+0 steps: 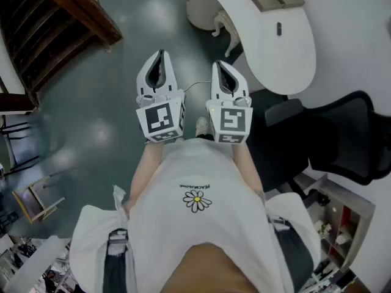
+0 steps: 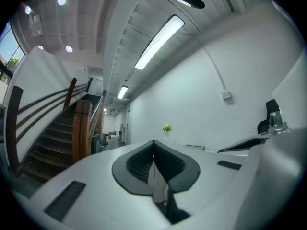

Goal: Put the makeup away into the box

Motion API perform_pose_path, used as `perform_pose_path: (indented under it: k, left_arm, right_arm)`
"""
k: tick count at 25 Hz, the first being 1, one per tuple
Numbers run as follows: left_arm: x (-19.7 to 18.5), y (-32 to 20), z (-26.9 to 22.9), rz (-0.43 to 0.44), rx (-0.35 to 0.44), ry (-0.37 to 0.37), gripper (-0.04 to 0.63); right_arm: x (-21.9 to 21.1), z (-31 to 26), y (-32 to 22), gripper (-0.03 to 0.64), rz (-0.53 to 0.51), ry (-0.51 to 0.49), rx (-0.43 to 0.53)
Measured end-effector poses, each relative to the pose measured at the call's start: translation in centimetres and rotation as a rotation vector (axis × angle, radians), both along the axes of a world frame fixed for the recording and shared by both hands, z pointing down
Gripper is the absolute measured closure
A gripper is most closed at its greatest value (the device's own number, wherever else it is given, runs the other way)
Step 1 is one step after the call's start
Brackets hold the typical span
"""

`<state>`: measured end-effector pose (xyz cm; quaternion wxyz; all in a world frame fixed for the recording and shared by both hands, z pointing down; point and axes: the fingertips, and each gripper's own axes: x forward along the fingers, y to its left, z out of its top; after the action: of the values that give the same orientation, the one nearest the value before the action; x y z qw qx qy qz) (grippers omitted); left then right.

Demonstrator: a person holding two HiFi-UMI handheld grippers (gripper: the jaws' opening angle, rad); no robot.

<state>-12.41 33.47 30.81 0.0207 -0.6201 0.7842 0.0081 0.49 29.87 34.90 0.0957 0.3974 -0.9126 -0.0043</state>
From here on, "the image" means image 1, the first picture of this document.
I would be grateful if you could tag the light wooden frame stool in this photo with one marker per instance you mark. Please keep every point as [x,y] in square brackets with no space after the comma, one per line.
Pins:
[36,200]

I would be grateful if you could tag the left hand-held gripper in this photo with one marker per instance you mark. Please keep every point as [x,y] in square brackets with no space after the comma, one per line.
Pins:
[157,117]

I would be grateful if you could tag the person's white shoe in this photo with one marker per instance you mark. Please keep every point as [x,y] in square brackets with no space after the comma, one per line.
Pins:
[202,126]

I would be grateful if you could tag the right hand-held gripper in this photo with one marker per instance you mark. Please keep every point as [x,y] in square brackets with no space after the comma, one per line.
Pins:
[232,119]

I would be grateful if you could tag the person's left forearm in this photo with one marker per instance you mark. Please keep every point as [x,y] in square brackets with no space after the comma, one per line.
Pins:
[146,169]

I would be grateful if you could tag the white curved table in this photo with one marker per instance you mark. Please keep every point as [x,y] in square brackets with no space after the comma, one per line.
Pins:
[275,60]

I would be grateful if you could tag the wooden staircase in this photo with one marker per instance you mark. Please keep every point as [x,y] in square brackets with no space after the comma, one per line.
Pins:
[52,26]

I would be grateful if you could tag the white carved table leg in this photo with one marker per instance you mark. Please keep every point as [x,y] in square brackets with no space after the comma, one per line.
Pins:
[232,41]
[220,21]

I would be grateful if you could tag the person's right forearm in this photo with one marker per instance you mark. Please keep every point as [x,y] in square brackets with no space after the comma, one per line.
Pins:
[247,169]

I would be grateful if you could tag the white table pedestal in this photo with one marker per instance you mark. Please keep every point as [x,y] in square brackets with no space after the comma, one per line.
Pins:
[198,11]

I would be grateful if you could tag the black office chair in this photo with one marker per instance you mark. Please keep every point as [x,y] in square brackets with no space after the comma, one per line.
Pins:
[336,139]

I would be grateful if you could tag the black lipstick tube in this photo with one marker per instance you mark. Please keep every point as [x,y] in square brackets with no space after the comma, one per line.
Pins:
[279,29]

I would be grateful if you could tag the grey shelf unit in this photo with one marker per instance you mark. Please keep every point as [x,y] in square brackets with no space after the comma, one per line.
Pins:
[345,221]

